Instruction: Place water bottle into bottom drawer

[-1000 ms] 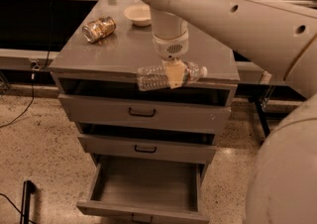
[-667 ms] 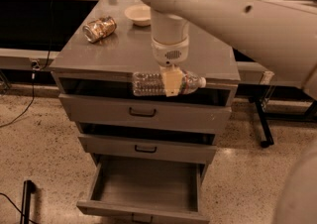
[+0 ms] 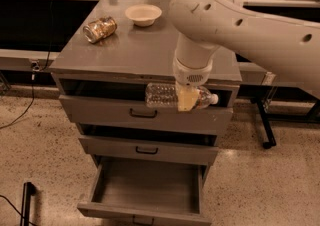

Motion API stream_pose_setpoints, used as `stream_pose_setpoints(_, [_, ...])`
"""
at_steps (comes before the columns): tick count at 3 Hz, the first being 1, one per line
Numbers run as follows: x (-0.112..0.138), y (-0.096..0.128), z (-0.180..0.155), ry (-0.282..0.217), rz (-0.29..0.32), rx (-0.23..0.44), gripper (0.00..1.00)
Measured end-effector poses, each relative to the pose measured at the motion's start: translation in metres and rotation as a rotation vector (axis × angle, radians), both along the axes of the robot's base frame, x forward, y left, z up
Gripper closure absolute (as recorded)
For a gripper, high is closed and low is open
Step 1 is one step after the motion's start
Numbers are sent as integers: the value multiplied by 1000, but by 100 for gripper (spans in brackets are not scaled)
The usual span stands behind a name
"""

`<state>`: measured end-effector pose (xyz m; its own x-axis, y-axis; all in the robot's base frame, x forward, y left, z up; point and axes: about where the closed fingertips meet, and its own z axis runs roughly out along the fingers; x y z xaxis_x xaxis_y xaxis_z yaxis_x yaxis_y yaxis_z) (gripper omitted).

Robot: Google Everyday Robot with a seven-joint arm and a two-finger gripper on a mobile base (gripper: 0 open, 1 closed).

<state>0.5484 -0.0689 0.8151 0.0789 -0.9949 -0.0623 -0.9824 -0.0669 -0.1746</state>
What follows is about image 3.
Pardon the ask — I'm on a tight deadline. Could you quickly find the grey drawer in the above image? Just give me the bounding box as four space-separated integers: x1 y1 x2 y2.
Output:
79 135 218 165
59 95 233 135
77 158 211 226

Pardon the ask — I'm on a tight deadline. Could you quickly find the grey drawer cabinet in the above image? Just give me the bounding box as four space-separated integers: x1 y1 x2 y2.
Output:
49 0 243 226

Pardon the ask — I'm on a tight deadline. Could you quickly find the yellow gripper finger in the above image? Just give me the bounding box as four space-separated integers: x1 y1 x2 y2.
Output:
175 83 199 112

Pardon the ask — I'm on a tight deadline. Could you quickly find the grey middle drawer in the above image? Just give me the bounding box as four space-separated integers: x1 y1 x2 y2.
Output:
79 135 218 165

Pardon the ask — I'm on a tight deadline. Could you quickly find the black power cable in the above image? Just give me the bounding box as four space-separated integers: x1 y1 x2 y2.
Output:
0 0 69 130

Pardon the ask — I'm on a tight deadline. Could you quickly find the grey bottom drawer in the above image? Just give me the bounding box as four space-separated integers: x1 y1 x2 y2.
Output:
77 158 211 226

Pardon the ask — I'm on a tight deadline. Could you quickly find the black stand leg left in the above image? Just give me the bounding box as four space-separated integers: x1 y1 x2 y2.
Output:
19 182 36 226

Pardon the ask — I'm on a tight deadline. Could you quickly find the grey top drawer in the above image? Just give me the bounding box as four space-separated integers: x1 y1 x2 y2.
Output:
59 95 233 135

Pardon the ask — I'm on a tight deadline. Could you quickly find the black stand leg right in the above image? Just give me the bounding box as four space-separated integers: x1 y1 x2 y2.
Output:
256 99 276 149

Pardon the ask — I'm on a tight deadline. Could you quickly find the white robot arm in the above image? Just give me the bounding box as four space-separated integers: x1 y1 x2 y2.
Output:
169 0 320 98

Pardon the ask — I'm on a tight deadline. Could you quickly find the black stand leg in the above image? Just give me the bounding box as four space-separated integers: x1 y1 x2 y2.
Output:
256 99 276 149
19 182 36 226

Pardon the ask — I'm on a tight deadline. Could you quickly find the clear plastic water bottle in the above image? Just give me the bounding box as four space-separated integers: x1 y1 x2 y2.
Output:
145 83 219 112

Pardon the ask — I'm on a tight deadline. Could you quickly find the white paper bowl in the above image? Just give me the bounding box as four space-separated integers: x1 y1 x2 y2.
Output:
125 4 162 27

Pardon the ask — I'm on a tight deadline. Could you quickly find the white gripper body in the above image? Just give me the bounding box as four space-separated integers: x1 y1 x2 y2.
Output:
173 57 213 86

